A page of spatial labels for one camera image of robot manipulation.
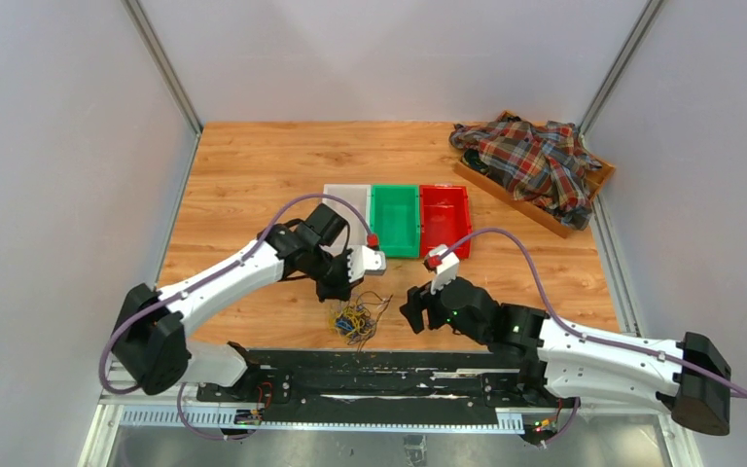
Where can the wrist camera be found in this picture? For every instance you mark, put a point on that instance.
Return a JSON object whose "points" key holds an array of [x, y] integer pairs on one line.
{"points": [[444, 265], [363, 260]]}

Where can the white plastic bin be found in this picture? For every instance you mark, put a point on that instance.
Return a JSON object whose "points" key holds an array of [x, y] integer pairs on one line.
{"points": [[359, 196]]}

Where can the wooden tray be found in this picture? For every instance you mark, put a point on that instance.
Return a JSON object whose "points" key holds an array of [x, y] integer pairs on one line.
{"points": [[596, 174]]}

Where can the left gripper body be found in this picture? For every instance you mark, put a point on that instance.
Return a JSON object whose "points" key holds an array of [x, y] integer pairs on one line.
{"points": [[336, 278]]}

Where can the plaid shirt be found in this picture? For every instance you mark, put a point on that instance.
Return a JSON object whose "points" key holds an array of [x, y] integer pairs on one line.
{"points": [[534, 164]]}

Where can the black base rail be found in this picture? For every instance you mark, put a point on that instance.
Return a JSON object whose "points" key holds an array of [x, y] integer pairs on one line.
{"points": [[389, 391]]}

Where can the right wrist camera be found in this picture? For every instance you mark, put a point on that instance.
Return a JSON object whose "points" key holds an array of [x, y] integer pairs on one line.
{"points": [[444, 265]]}

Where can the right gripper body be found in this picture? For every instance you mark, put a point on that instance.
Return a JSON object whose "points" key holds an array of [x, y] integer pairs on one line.
{"points": [[442, 316]]}

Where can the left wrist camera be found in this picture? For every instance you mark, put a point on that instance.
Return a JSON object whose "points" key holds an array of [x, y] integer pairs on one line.
{"points": [[363, 260]]}

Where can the green plastic bin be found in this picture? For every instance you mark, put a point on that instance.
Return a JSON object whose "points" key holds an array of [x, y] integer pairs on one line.
{"points": [[395, 219]]}

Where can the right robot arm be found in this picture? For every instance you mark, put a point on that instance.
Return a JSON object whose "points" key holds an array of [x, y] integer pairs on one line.
{"points": [[568, 361]]}

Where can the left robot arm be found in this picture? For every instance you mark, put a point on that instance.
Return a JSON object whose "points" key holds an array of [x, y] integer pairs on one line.
{"points": [[151, 347]]}

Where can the red plastic bin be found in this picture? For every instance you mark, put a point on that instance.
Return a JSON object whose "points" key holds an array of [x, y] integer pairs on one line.
{"points": [[444, 215]]}

